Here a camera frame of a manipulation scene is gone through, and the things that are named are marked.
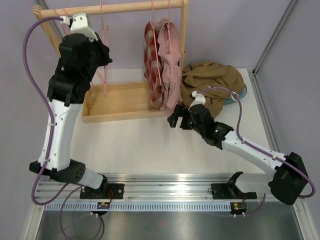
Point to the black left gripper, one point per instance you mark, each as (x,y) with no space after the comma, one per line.
(103,49)

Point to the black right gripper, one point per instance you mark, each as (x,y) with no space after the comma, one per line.
(178,112)

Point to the pink hanger two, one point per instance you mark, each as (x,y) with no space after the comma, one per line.
(102,22)

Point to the pink hanger three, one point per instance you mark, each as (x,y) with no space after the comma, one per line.
(103,77)

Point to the brown garment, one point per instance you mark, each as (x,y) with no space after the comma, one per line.
(202,75)

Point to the red plaid garment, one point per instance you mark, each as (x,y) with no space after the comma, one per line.
(150,68)

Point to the pink hanger four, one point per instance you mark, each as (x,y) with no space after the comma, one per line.
(155,42)

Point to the pink skirt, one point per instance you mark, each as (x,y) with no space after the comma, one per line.
(170,55)

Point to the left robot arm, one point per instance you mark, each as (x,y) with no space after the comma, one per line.
(80,57)

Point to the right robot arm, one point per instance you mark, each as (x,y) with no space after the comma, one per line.
(288,173)

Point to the wooden clothes rack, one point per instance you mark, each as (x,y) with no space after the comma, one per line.
(120,101)

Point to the teal plastic bin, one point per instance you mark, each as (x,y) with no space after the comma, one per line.
(240,95)

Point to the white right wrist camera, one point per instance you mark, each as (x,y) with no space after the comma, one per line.
(198,99)

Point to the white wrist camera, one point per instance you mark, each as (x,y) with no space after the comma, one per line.
(198,99)
(80,24)

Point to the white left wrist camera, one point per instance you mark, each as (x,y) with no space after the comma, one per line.
(80,24)

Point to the aluminium mounting rail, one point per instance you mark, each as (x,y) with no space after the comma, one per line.
(161,188)

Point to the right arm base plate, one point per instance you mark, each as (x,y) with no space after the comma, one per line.
(224,191)

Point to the white slotted cable duct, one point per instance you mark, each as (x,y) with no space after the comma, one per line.
(140,206)

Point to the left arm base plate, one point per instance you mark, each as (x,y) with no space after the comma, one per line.
(113,191)

